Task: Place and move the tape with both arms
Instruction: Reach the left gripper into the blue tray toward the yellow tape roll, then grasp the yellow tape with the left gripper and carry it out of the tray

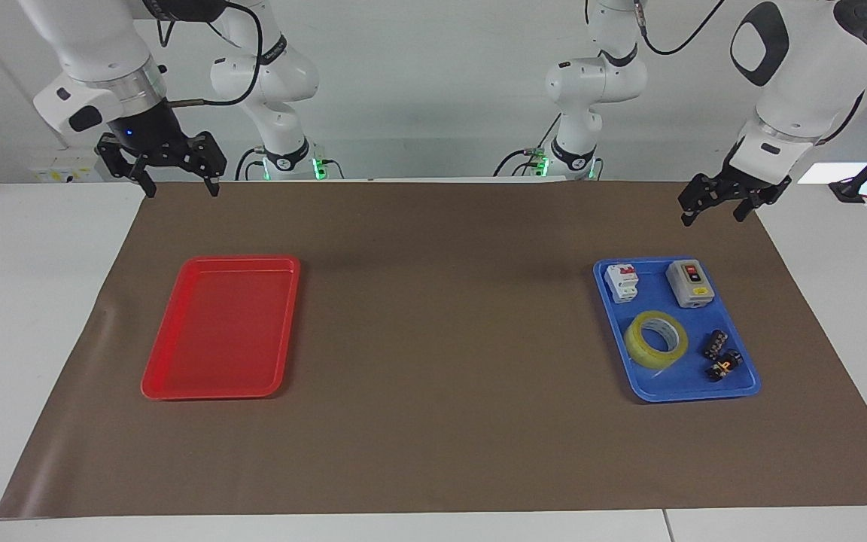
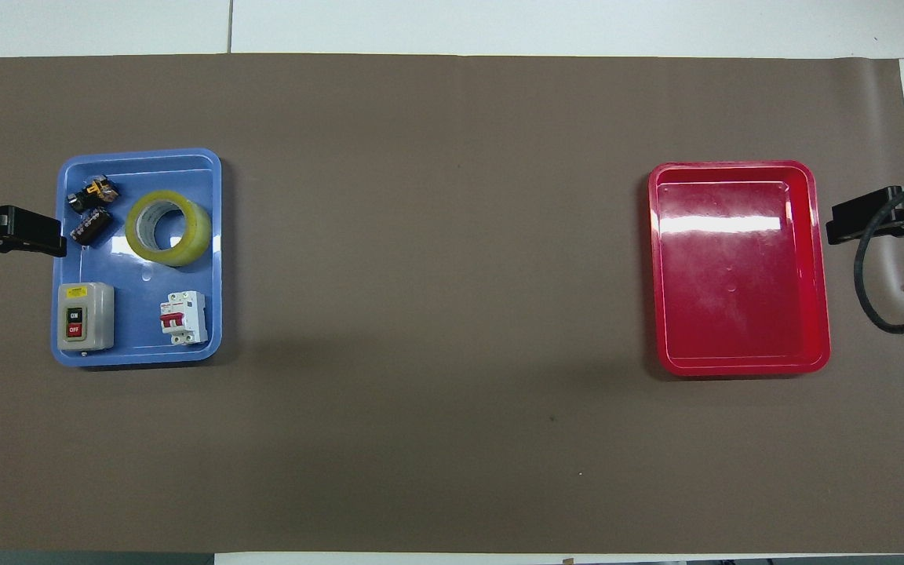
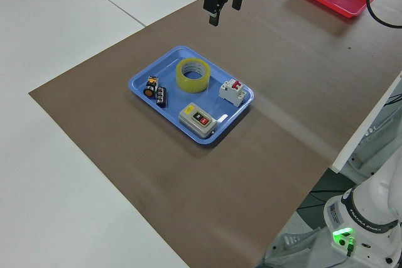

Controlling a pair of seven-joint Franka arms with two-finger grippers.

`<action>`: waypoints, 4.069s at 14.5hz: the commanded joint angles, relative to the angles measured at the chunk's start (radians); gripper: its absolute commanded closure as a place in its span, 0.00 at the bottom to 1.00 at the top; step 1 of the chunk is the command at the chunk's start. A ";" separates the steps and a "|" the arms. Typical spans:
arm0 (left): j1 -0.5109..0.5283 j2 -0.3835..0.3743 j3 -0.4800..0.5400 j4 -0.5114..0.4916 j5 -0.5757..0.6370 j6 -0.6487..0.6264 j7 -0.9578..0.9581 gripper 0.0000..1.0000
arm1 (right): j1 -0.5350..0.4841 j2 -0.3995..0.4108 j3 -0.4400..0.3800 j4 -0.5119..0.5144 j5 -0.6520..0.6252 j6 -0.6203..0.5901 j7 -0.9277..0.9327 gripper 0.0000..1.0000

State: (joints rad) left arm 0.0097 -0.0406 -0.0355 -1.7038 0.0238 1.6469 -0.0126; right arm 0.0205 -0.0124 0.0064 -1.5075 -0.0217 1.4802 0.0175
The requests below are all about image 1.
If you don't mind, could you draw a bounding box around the yellow tape roll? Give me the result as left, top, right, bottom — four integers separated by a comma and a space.
623, 309, 689, 370

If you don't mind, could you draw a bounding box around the black cable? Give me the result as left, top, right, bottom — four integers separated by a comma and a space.
631, 0, 728, 56
235, 146, 269, 182
144, 0, 266, 108
491, 113, 564, 178

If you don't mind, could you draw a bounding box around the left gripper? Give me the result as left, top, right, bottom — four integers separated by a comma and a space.
677, 169, 792, 227

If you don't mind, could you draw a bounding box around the black terminal block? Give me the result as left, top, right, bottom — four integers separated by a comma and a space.
706, 350, 744, 383
702, 328, 731, 361

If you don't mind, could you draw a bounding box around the blue plastic tray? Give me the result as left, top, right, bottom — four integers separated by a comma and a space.
592, 256, 762, 403

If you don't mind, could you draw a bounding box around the grey push-button switch box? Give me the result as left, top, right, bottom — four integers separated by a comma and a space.
665, 259, 716, 310

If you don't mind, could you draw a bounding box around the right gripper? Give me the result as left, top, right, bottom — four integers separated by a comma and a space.
96, 98, 227, 199

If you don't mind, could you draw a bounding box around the red plastic tray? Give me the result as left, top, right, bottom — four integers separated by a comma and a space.
140, 254, 302, 401

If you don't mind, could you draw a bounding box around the white circuit breaker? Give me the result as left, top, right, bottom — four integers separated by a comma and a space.
604, 263, 640, 305

